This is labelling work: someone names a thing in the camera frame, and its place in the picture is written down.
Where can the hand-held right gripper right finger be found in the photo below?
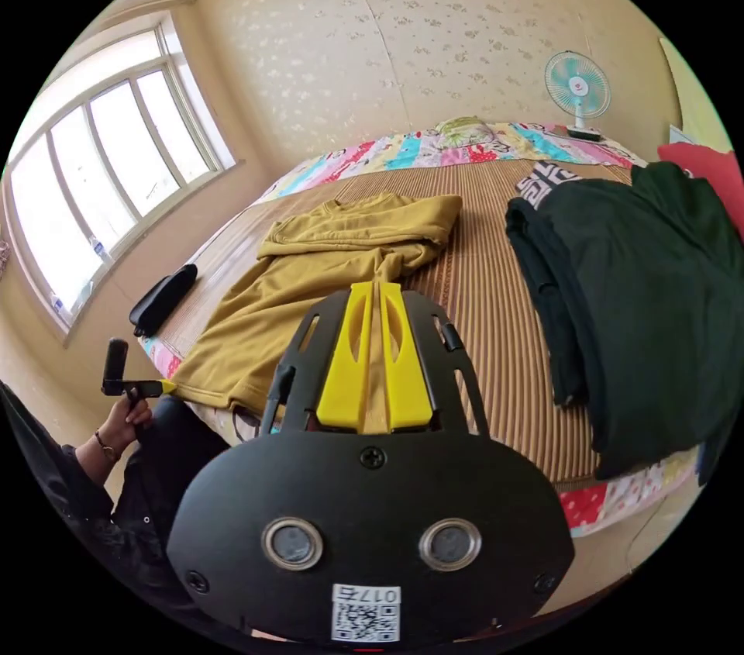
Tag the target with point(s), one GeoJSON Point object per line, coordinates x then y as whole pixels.
{"type": "Point", "coordinates": [407, 382]}

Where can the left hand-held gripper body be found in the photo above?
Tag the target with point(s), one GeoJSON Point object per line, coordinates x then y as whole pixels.
{"type": "Point", "coordinates": [135, 390]}

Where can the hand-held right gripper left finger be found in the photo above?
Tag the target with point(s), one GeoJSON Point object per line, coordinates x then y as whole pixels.
{"type": "Point", "coordinates": [344, 376]}

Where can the brown long sleeve shirt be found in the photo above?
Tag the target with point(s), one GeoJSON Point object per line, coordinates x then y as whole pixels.
{"type": "Point", "coordinates": [302, 289]}

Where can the person's left forearm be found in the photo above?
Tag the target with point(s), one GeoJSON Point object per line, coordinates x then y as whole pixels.
{"type": "Point", "coordinates": [92, 448]}

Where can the person's left hand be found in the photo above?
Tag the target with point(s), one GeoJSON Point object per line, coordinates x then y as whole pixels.
{"type": "Point", "coordinates": [123, 425]}

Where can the black pouch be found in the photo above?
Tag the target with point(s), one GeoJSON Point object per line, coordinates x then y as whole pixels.
{"type": "Point", "coordinates": [164, 299]}

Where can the bed with woven mat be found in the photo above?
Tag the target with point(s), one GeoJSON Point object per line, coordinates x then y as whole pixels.
{"type": "Point", "coordinates": [488, 318]}

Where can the person's body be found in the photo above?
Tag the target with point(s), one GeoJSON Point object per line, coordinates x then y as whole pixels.
{"type": "Point", "coordinates": [116, 521]}

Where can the window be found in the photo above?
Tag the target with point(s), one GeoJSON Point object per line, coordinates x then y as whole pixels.
{"type": "Point", "coordinates": [99, 184]}

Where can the pile of clothes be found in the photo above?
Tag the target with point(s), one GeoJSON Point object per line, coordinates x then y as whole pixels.
{"type": "Point", "coordinates": [628, 306]}

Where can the floral pillow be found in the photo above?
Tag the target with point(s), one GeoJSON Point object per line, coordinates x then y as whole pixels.
{"type": "Point", "coordinates": [465, 131]}

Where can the white and teal fan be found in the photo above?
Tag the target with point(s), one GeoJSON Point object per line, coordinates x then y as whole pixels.
{"type": "Point", "coordinates": [576, 85]}

